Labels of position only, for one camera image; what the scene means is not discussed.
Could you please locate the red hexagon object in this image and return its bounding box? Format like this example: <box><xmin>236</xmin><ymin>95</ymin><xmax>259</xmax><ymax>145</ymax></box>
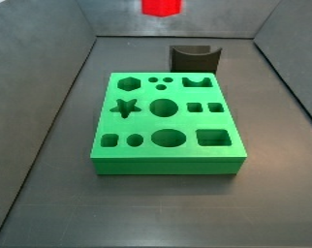
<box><xmin>141</xmin><ymin>0</ymin><xmax>182</xmax><ymax>17</ymax></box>

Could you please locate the green shape sorter block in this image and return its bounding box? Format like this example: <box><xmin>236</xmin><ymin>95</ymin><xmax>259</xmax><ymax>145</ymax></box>
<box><xmin>91</xmin><ymin>73</ymin><xmax>248</xmax><ymax>174</ymax></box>

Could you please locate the black curved holder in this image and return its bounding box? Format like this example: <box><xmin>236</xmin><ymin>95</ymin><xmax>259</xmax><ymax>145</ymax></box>
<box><xmin>170</xmin><ymin>46</ymin><xmax>222</xmax><ymax>73</ymax></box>

